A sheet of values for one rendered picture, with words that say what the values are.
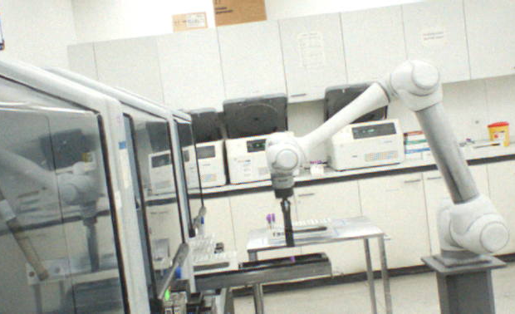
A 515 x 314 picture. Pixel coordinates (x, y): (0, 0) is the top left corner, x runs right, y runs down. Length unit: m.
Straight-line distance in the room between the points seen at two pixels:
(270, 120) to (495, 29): 2.02
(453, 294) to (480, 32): 3.15
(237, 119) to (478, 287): 2.88
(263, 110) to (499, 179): 1.96
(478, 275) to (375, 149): 2.32
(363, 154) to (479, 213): 2.48
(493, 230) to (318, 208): 2.54
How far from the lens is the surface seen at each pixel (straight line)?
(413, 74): 2.06
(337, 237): 2.53
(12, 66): 1.07
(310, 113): 5.13
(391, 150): 4.62
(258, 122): 4.88
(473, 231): 2.17
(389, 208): 4.66
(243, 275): 2.18
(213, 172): 4.48
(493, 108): 5.57
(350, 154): 4.55
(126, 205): 1.18
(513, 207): 4.99
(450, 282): 2.42
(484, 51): 5.20
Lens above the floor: 1.35
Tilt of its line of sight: 3 degrees down
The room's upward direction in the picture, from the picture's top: 7 degrees counter-clockwise
